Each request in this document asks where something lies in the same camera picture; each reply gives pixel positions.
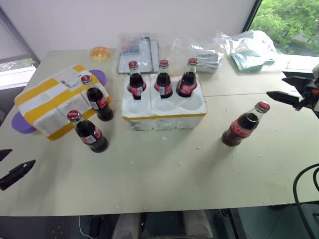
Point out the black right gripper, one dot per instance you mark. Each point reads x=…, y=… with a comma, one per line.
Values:
x=311, y=95

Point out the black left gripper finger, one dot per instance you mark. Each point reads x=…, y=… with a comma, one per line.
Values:
x=17, y=173
x=4, y=153

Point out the glass cola bottle red cap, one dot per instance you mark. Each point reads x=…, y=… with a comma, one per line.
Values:
x=89, y=137
x=240, y=129
x=136, y=84
x=98, y=102
x=163, y=84
x=186, y=85

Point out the white foam lid yellow tape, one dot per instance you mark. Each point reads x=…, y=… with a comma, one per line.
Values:
x=49, y=99

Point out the white foam bottle tray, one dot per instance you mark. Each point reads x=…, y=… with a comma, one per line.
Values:
x=174, y=119

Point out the purple plastic tray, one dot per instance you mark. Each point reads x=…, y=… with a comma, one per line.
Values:
x=21, y=124

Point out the clear bag with green sheets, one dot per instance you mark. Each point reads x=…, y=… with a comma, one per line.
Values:
x=246, y=59

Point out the crumpled clear bag grey pack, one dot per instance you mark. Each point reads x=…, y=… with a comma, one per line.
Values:
x=207, y=61

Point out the yellow bread bun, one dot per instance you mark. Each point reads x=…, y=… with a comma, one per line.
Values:
x=100, y=54

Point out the clear bag with flat boards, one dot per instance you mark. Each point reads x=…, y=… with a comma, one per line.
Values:
x=135, y=57

